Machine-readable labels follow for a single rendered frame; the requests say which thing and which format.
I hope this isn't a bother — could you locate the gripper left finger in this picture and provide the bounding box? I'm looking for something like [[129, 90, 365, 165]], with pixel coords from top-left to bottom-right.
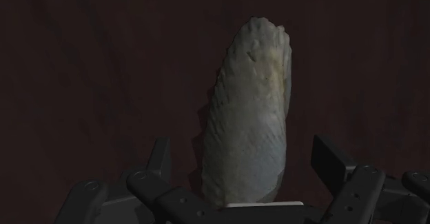
[[53, 136, 225, 224]]

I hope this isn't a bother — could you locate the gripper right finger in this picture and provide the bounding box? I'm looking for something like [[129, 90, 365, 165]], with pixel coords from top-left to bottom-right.
[[310, 134, 430, 224]]

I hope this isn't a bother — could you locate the pale napa cabbage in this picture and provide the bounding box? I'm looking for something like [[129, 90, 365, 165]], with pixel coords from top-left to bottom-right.
[[201, 16, 293, 209]]

